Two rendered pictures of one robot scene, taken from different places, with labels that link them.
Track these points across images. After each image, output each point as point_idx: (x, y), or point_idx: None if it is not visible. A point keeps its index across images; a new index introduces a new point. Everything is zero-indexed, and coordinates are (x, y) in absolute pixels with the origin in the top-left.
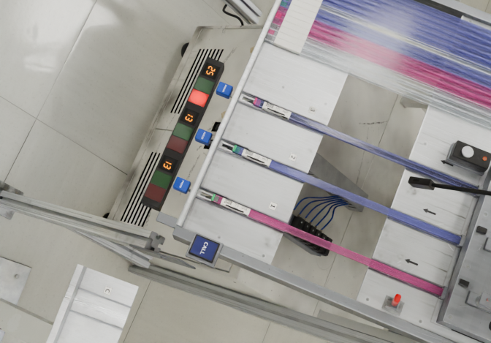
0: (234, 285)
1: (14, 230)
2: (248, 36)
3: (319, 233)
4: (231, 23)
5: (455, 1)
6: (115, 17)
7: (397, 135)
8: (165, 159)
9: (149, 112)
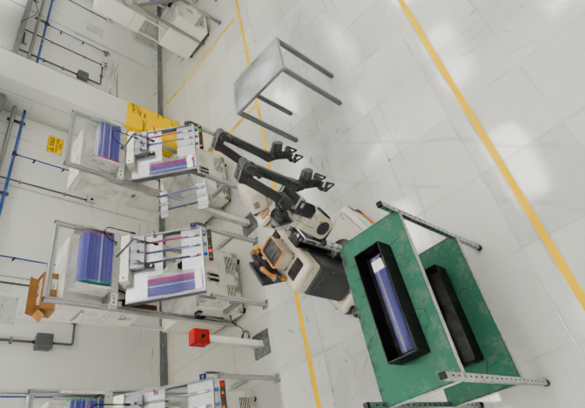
0: None
1: None
2: (223, 306)
3: (180, 264)
4: (239, 331)
5: (165, 297)
6: (259, 294)
7: (175, 310)
8: (210, 237)
9: (243, 289)
